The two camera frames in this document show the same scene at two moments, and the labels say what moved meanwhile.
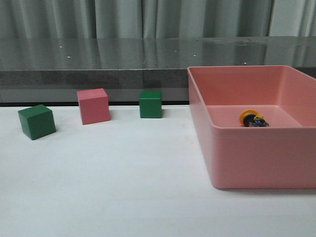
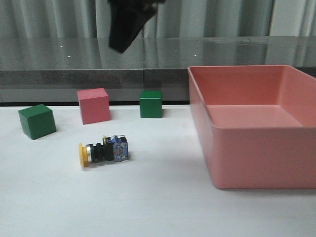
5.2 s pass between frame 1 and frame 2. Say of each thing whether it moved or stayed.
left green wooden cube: stayed
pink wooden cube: stayed
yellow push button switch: moved
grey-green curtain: stayed
